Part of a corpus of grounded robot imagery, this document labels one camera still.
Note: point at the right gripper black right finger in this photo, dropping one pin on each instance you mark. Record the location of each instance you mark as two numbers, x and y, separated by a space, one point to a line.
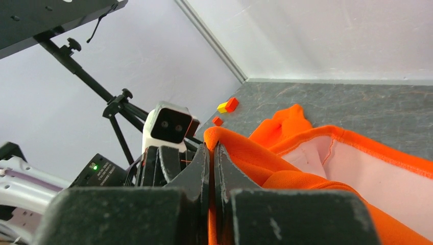
249 214

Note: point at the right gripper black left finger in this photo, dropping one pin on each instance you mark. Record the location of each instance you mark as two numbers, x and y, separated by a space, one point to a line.
173 214

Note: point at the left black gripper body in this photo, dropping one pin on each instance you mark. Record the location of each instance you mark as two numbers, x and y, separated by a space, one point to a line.
168 167

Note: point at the orange jacket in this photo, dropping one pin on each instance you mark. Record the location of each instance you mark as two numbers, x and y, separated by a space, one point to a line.
287 152

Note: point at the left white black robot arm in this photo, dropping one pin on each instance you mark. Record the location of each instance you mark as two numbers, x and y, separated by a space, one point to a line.
27 191

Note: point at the small red block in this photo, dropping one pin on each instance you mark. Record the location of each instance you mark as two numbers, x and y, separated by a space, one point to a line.
217 121

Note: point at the red block on yellow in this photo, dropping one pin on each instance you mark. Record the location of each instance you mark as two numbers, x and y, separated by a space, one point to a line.
231 105

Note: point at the black perforated music stand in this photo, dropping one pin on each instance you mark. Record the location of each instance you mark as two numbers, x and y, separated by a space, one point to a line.
28 23

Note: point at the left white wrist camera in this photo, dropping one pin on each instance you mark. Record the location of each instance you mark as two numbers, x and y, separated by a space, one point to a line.
169 125

